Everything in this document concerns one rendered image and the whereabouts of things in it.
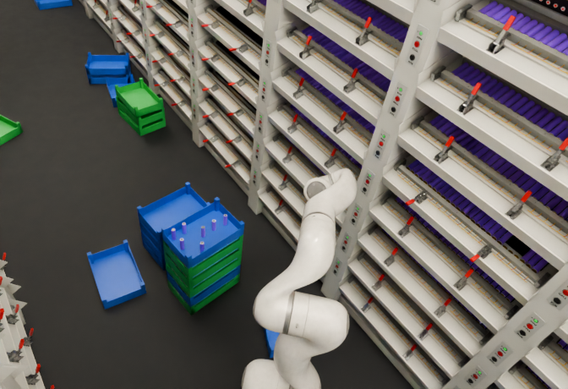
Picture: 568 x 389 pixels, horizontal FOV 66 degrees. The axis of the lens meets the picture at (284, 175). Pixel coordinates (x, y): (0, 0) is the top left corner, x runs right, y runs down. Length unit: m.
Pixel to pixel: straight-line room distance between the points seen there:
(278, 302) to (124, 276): 1.47
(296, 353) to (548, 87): 0.88
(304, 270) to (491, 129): 0.66
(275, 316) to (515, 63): 0.85
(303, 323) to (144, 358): 1.25
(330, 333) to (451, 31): 0.85
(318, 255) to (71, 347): 1.51
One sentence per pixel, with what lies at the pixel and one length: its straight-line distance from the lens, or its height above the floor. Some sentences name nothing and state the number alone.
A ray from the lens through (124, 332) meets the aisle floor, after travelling 2.25.
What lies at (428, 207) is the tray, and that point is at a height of 0.94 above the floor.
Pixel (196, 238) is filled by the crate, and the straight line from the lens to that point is 2.00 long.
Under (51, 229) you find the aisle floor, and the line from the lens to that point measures 2.69.
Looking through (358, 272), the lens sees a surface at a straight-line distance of 2.04.
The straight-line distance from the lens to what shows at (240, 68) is 2.38.
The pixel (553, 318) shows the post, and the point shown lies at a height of 0.94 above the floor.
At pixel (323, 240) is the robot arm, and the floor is 1.20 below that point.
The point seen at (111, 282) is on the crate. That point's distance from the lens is 2.39.
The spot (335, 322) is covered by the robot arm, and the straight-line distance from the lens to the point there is 1.04.
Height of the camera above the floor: 1.99
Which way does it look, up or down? 44 degrees down
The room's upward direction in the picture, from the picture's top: 10 degrees clockwise
